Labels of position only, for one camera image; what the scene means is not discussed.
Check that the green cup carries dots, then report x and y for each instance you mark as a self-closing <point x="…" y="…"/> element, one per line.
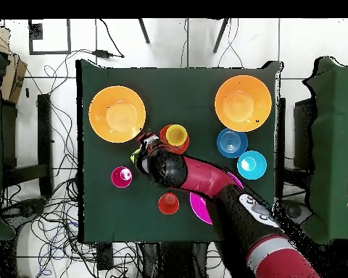
<point x="134" y="156"/>

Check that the yellow cup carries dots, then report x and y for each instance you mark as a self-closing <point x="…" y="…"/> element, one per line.
<point x="177" y="135"/>

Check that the small red bowl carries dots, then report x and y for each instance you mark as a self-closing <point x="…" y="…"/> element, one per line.
<point x="178" y="149"/>

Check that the large orange bowl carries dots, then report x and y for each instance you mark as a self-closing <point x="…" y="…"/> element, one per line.
<point x="243" y="103"/>
<point x="117" y="114"/>

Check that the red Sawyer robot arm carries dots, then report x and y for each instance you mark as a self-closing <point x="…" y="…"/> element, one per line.
<point x="206" y="176"/>

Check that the red cup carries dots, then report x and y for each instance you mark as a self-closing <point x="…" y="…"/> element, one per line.
<point x="121" y="177"/>

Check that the dark green tablecloth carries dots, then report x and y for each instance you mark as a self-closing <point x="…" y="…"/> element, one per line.
<point x="177" y="87"/>

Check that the orange cup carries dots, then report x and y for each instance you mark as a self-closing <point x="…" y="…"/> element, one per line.
<point x="168" y="203"/>

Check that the dark blue bowl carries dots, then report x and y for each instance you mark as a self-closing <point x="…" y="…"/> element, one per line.
<point x="232" y="143"/>

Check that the large pink bowl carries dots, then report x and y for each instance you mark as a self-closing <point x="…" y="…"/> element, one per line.
<point x="200" y="208"/>

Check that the black power adapter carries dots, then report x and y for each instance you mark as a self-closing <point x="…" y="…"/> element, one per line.
<point x="102" y="53"/>

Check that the light blue bowl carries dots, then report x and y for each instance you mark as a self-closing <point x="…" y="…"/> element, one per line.
<point x="252" y="165"/>

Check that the black tripod leg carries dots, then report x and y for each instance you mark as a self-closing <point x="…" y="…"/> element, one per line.
<point x="221" y="34"/>
<point x="144" y="31"/>

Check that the black stand base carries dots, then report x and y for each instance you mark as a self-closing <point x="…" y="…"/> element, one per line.
<point x="294" y="211"/>
<point x="29" y="207"/>

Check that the cardboard box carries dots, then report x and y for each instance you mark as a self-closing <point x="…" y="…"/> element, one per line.
<point x="14" y="75"/>

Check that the black bench frame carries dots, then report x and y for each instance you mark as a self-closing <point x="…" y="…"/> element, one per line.
<point x="45" y="130"/>

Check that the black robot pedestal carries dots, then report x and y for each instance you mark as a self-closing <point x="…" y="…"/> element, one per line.
<point x="177" y="260"/>

